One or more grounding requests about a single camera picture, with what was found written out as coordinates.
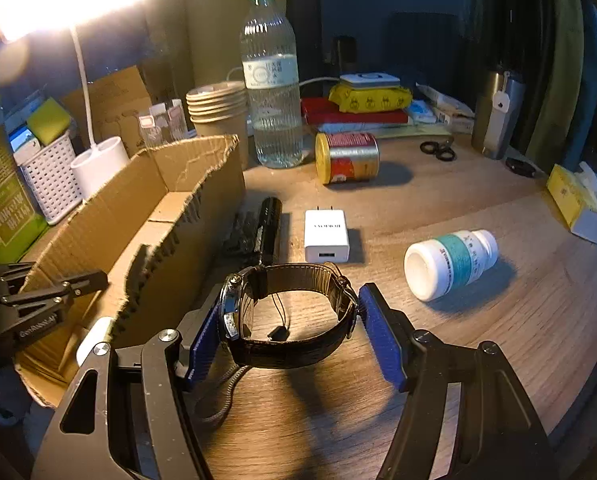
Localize black handled scissors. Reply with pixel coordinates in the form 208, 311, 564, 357
420, 138, 457, 162

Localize red flat book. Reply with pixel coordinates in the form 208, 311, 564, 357
300, 96, 410, 127

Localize yellow tissue box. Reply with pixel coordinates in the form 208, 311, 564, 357
547, 162, 597, 244

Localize green sponge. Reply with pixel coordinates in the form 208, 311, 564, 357
26, 98, 72, 146

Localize white pill bottle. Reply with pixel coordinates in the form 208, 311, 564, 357
403, 230, 499, 302

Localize brown leather wristwatch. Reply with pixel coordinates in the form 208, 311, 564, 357
192, 261, 360, 424

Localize brown lamp packaging box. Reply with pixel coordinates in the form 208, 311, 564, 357
88, 66, 152, 158

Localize yellow wet wipes pack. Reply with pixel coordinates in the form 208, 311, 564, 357
329, 82, 412, 114

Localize white usb charger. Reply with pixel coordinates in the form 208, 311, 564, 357
304, 208, 350, 263

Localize white woven plastic basket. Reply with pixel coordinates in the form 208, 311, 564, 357
21, 132, 82, 226

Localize clear plastic water bottle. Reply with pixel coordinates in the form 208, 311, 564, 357
240, 0, 303, 169

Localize black flashlight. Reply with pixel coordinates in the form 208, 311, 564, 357
252, 196, 282, 266

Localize stacked brown paper cups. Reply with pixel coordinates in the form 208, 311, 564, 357
186, 80, 248, 169

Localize silver thermos flask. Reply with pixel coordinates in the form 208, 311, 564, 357
472, 66, 525, 159

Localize brown cardboard box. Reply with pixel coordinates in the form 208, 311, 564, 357
14, 136, 245, 408

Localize red can with yellow lid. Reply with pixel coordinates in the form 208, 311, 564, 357
315, 132, 379, 185

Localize green printed package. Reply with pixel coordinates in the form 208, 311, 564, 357
0, 105, 48, 264

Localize clear patterned glass cup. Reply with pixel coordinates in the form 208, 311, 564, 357
138, 99, 189, 148

